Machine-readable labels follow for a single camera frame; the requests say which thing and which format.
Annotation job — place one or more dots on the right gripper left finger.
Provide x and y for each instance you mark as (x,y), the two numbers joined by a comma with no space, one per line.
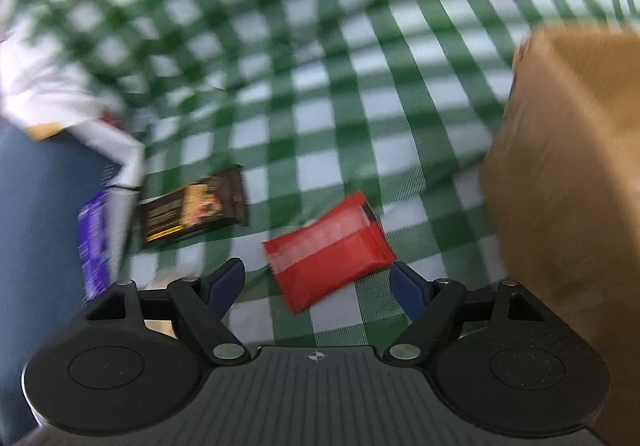
(200,304)

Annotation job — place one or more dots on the purple chocolate bar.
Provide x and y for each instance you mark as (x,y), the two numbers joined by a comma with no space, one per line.
(93,246)

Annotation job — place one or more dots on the cardboard box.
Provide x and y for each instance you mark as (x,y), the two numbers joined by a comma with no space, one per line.
(561,182)

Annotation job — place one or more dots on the green checkered cloth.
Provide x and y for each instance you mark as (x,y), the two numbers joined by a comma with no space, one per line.
(314,100)

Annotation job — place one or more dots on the red snack packet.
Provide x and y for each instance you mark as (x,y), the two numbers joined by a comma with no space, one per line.
(343,245)

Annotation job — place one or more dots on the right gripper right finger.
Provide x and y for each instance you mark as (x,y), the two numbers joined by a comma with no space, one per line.
(431,307)

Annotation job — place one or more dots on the black chocolate bar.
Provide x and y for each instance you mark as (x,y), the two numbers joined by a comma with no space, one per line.
(214,202)

